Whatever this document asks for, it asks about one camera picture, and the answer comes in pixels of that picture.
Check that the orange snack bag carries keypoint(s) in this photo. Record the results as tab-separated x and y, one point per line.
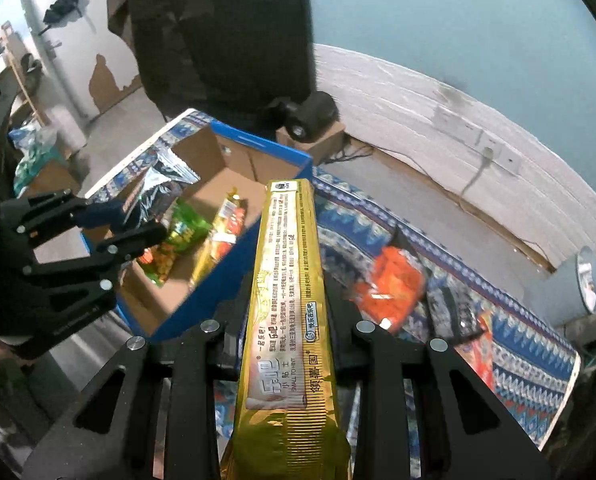
388	285

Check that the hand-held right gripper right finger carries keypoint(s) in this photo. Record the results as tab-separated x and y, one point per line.
378	360

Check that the green snack bag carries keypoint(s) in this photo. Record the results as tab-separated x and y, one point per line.
183	232

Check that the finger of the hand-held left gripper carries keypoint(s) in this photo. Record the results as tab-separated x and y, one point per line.
138	242
103	213

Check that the white door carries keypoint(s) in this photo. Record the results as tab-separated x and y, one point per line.
78	60

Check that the blue cardboard box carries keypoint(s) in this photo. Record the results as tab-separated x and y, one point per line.
213	290

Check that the black security camera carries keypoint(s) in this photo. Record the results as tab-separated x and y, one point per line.
313	112

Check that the black snack packet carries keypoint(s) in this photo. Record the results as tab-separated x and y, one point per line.
453	310

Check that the white wall socket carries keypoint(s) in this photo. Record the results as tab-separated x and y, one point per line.
445	117
489	144
469	132
510	161

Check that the silver snack packet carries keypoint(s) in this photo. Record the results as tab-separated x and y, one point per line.
165	180

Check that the wooden rack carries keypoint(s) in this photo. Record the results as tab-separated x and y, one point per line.
15	65

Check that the gold packet with cracker picture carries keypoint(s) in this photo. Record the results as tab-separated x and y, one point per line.
223	230

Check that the black hanging cloth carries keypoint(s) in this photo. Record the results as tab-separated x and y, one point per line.
218	35

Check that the grey trash bin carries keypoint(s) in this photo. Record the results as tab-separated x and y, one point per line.
573	285

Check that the patterned blue cloth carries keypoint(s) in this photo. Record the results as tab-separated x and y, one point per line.
518	360

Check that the small brown cardboard box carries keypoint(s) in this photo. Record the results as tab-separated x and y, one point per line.
323	144

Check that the long gold cracker packet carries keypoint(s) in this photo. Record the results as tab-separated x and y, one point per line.
288	285

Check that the plastic bag of bottles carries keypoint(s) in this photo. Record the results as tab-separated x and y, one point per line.
35	152

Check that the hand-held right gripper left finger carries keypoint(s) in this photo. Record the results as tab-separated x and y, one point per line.
198	370

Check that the red biscuit packet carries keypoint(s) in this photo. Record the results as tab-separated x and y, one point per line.
478	360

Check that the dark folded umbrella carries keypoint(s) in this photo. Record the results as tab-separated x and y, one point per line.
63	5

